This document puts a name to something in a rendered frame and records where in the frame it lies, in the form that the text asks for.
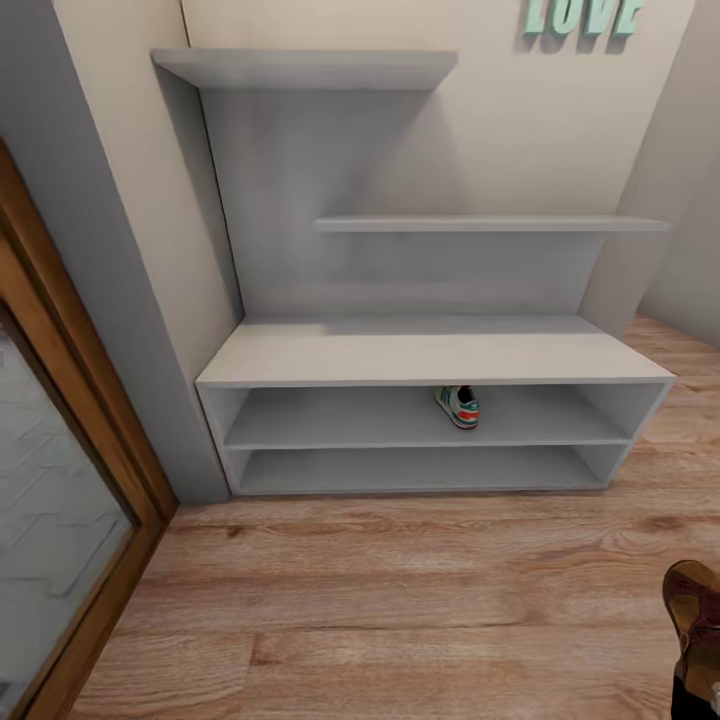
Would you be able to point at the sandal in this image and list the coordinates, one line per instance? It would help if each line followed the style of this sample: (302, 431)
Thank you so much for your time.
(691, 592)

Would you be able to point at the door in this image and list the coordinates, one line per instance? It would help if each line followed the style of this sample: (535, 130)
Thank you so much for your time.
(84, 502)

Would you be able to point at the gym shoe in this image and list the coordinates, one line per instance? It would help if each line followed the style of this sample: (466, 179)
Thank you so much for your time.
(460, 402)

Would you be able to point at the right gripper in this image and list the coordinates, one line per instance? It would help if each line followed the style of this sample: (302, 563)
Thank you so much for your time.
(687, 706)

